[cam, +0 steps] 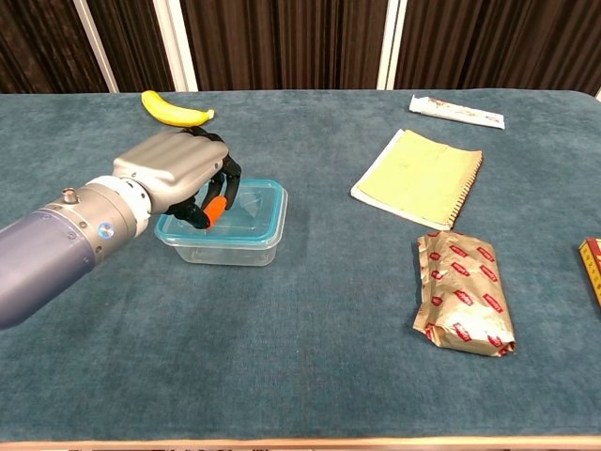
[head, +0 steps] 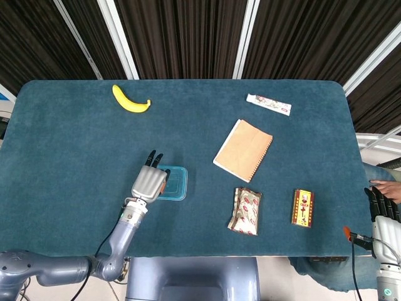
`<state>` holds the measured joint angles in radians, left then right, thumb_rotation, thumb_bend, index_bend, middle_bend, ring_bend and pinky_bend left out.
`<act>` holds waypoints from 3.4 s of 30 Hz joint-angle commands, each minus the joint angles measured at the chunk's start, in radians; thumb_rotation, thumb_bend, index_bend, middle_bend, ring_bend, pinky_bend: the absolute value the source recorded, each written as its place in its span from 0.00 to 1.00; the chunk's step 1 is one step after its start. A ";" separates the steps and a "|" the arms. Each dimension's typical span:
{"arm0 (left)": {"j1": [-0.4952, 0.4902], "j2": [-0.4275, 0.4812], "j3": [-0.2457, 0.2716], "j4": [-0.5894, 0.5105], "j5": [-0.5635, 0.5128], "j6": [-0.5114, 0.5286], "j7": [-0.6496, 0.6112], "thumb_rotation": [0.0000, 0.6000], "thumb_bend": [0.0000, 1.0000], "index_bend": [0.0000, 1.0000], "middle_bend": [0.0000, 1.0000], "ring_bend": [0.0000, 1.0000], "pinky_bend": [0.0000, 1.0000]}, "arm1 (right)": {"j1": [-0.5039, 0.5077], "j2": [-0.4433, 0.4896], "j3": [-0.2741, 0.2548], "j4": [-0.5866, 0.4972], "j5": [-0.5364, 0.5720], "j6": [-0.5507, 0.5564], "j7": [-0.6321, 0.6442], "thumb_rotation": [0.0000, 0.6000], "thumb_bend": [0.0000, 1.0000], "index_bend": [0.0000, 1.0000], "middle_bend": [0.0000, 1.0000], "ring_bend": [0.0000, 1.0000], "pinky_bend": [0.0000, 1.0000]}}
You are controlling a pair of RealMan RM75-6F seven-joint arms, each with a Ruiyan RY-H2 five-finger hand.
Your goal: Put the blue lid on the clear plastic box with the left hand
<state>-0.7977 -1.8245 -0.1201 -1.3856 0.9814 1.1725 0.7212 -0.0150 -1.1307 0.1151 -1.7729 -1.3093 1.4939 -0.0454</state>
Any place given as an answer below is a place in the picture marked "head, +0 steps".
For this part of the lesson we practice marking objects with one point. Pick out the blue plastic lid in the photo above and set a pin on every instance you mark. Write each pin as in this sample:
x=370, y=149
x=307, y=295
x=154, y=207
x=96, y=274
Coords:
x=175, y=185

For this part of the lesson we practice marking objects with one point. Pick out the person's bare hand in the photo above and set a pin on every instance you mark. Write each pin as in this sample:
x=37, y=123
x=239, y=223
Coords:
x=390, y=189

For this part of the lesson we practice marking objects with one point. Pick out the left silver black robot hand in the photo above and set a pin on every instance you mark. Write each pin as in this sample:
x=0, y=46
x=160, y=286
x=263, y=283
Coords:
x=148, y=183

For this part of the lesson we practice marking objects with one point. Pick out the gold red foil snack pack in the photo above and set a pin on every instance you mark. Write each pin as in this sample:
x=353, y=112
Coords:
x=246, y=211

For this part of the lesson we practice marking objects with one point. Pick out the white blue board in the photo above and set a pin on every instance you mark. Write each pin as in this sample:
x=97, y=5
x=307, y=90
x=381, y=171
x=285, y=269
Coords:
x=4, y=94

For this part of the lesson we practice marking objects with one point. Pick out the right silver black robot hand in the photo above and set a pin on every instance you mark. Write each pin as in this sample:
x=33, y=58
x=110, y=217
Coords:
x=388, y=233

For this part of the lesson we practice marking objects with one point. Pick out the red yellow printed box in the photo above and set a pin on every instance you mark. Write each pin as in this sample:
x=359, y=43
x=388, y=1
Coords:
x=303, y=208

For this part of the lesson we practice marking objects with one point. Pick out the white metal frame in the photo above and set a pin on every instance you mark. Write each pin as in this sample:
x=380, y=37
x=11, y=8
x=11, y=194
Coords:
x=376, y=147

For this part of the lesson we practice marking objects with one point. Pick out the teal table cloth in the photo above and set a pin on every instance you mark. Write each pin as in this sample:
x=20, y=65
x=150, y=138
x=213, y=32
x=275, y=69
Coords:
x=94, y=156

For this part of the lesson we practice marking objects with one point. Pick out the white partition post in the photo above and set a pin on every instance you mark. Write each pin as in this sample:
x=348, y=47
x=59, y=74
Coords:
x=119, y=39
x=372, y=60
x=246, y=39
x=78, y=39

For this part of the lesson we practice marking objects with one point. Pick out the yellow banana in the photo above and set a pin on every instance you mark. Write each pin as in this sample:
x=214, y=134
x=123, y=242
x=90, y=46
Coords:
x=130, y=105

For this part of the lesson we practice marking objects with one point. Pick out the spiral-bound notebook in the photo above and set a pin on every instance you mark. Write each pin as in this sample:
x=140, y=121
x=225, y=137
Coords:
x=242, y=150

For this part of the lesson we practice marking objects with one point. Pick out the dark brown pleated curtain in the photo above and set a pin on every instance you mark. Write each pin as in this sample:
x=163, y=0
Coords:
x=188, y=37

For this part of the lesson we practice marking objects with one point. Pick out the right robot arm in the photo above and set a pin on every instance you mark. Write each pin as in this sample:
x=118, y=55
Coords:
x=388, y=282

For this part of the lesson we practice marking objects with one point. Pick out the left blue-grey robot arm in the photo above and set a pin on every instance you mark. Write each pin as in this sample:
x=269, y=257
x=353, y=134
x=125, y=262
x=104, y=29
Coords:
x=56, y=269

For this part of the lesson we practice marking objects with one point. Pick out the white toothpaste tube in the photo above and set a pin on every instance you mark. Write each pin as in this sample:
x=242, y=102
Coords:
x=269, y=104

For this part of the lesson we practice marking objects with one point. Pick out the blue-grey robot torso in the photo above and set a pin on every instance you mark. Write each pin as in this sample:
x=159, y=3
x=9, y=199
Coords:
x=191, y=279

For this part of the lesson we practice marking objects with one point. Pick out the blue jeans leg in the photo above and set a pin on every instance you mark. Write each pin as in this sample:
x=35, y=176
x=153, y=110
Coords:
x=329, y=272

